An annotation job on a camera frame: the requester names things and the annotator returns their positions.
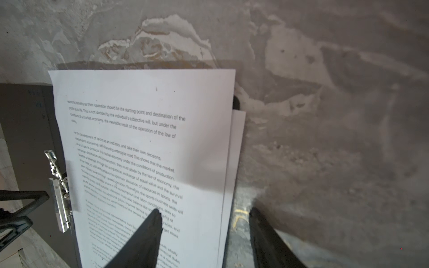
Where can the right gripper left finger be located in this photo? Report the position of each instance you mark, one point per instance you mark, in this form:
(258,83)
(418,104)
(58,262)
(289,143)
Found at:
(142,249)

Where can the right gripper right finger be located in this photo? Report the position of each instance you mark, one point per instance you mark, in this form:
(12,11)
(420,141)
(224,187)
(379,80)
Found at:
(269,250)

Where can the blue folder black inside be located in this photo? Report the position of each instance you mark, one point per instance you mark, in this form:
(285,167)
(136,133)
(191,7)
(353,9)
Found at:
(33,139)

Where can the printed paper sheet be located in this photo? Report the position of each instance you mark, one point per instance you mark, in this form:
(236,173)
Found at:
(139,140)

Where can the white paper sheets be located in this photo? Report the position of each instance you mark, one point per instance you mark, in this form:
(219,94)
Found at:
(237,129)

